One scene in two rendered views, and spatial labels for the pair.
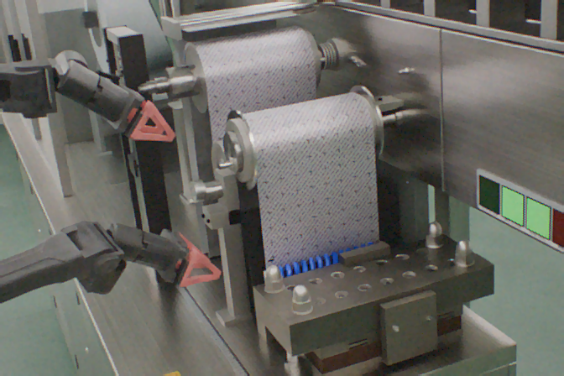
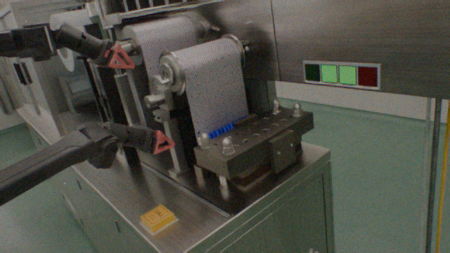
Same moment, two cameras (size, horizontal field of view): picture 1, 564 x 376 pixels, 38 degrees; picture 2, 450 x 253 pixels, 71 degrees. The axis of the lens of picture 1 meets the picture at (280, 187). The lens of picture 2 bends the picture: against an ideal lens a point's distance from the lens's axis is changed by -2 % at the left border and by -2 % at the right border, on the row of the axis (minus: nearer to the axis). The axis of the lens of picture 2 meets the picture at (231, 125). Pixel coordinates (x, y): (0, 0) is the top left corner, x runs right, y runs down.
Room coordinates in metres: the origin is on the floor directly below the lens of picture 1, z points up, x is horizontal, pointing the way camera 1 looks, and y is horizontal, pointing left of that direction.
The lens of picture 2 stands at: (0.39, 0.20, 1.44)
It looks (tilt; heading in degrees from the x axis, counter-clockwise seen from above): 22 degrees down; 344
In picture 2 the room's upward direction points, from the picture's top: 10 degrees counter-clockwise
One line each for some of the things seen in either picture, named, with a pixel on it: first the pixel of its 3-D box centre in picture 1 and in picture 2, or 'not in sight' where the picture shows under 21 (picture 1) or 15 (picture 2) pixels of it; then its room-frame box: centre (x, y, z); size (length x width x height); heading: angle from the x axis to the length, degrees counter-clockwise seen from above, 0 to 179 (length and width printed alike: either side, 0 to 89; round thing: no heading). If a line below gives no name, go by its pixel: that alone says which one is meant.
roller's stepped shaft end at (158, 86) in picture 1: (153, 86); not in sight; (1.61, 0.24, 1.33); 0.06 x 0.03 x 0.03; 111
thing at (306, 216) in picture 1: (321, 216); (220, 105); (1.39, -0.07, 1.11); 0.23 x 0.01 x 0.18; 111
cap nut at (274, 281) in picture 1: (273, 277); (204, 139); (1.28, 0.03, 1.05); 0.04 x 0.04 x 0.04
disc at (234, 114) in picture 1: (241, 149); (171, 73); (1.41, 0.06, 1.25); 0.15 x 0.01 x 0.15; 21
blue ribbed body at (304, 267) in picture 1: (329, 262); (228, 128); (1.37, -0.08, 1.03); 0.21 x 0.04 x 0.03; 111
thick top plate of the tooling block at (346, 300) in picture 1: (374, 289); (257, 137); (1.30, -0.15, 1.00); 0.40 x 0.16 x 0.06; 111
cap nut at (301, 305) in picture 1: (300, 297); (227, 145); (1.20, -0.02, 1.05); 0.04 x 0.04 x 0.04
